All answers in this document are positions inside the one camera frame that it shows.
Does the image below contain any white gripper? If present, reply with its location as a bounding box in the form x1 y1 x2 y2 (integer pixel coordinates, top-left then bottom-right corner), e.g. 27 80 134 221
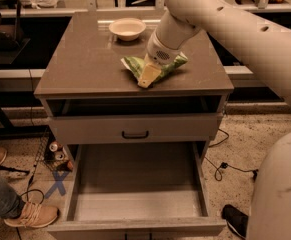
138 31 180 88

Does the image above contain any green jalapeno chip bag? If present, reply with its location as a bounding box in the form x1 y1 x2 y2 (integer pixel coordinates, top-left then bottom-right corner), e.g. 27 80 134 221
121 53 188 84

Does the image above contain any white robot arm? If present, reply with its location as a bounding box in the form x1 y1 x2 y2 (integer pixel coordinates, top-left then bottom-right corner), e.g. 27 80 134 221
147 0 291 240

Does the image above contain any closed upper grey drawer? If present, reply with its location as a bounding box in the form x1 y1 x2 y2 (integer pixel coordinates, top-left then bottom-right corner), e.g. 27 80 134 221
49 113 222 144

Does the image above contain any grey drawer cabinet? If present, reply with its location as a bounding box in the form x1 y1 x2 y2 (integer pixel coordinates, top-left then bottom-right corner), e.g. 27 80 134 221
33 9 235 240

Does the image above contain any open grey drawer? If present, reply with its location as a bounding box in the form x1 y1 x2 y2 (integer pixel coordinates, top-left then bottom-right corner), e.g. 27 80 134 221
47 142 226 240

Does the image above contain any dark bag on shelf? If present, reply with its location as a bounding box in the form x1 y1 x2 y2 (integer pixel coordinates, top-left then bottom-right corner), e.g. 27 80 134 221
0 0 25 52

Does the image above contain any tan sneaker near drawer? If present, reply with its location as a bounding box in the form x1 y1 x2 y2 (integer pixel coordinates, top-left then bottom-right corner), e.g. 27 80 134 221
4 202 59 228

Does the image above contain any white paper bowl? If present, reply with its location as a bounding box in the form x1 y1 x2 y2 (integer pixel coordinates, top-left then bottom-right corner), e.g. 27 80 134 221
109 18 146 41

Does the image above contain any blue tape cross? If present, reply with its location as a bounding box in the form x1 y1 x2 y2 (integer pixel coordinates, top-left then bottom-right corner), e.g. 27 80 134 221
45 171 69 199

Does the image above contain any black sneaker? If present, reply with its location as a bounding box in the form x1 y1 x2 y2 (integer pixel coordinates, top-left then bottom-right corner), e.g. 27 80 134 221
221 204 248 239

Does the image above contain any black cable on floor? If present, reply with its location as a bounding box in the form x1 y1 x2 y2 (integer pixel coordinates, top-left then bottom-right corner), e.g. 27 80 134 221
204 128 260 182

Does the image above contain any wire basket with cans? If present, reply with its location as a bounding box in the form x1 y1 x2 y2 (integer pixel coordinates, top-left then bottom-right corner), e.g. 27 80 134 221
35 131 73 171

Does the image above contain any black cable at left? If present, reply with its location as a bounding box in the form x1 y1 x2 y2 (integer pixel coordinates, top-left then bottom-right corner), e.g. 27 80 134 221
15 68 46 240

